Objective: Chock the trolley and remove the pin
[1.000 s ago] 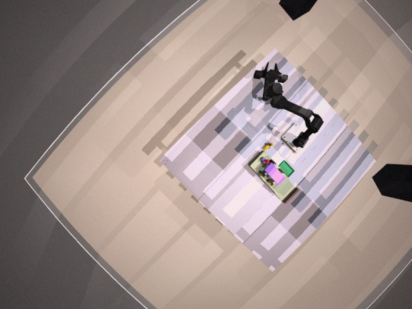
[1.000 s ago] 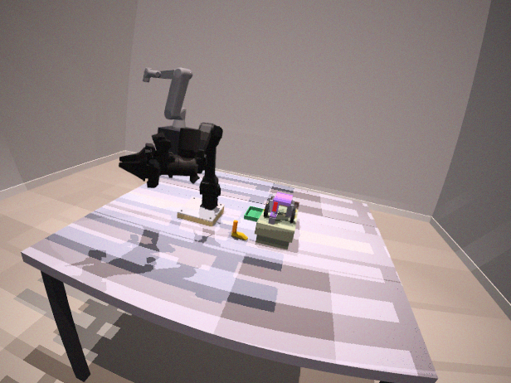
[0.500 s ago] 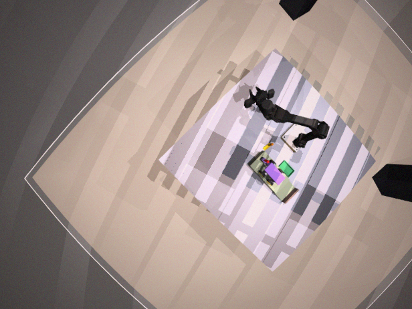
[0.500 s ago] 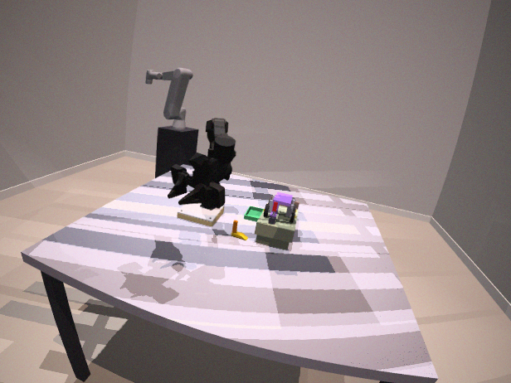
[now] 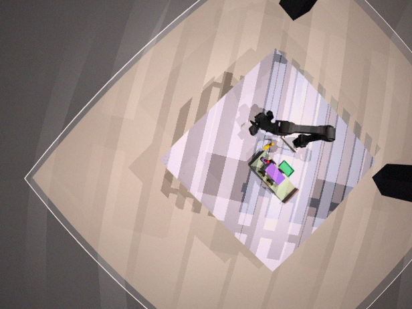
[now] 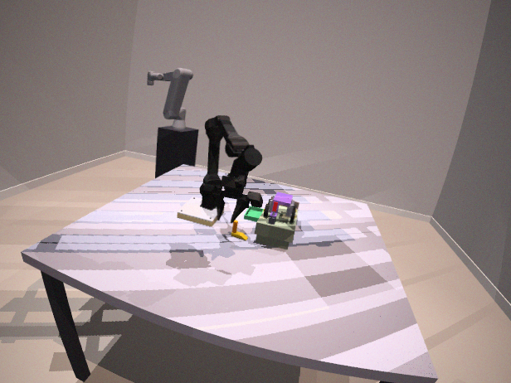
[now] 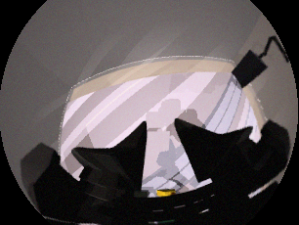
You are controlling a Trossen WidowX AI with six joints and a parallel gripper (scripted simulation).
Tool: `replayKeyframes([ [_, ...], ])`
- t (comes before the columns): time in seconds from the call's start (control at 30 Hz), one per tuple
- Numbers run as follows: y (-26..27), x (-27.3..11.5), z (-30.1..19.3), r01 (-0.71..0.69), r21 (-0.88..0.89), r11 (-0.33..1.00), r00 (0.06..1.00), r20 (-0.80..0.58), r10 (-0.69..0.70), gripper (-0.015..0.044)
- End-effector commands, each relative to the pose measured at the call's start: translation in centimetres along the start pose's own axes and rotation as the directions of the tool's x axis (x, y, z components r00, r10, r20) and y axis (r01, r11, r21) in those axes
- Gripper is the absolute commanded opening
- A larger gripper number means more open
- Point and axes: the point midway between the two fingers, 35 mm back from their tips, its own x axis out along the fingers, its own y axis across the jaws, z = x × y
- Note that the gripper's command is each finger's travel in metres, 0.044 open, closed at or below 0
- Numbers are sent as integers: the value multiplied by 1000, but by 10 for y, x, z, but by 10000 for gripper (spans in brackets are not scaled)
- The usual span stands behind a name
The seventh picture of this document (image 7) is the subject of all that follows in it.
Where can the yellow wedge with orange handle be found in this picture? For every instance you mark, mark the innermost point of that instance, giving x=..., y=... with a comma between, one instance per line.
x=161, y=192

